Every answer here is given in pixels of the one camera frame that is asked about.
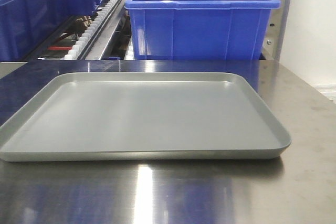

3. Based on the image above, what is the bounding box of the blue plastic bin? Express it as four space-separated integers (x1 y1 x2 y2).
125 0 280 60
1 0 102 61

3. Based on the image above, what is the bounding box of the blue plastic bin left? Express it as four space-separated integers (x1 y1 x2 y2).
1 0 102 61

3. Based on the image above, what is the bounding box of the white roller rail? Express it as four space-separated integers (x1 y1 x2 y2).
62 0 121 60

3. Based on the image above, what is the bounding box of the blue plastic bin right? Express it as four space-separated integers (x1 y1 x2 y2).
125 0 280 60

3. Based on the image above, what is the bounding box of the grey metal tray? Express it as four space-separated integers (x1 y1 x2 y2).
1 72 291 162

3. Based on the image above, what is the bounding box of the perforated steel shelf post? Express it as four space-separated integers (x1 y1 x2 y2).
262 0 291 61

